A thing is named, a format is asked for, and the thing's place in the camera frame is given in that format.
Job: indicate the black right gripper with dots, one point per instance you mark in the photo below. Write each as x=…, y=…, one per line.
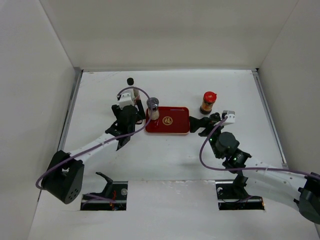
x=196, y=123

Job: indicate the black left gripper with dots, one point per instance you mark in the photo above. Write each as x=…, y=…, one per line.
x=140, y=116

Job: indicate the clear-cap salt grinder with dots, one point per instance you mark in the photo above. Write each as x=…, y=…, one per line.
x=153, y=108

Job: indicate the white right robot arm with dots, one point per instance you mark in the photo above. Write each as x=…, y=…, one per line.
x=296, y=189

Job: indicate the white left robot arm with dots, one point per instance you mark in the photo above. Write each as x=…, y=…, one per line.
x=65, y=173

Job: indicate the red lacquer tray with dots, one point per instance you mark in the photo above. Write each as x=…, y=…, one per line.
x=172, y=120

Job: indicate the red-lid chili sauce jar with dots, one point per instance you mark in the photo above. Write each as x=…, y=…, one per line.
x=208, y=100

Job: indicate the soy sauce glass bottle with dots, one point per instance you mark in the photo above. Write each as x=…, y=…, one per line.
x=135, y=93

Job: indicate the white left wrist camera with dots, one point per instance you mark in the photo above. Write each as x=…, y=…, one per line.
x=125, y=99

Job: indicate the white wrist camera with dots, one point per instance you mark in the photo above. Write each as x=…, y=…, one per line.
x=125, y=99
x=228, y=117

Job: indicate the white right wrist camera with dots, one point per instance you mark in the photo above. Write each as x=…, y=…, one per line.
x=228, y=117

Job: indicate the left aluminium frame rail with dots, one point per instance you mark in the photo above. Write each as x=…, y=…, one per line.
x=70, y=108

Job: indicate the aluminium frame rail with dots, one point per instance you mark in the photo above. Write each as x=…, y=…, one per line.
x=255, y=73
x=70, y=108

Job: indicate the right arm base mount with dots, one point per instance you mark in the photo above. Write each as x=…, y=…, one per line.
x=233, y=198

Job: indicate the right aluminium frame rail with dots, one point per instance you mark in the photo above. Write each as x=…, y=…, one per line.
x=255, y=73

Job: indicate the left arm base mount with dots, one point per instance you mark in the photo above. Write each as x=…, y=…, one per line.
x=105, y=194

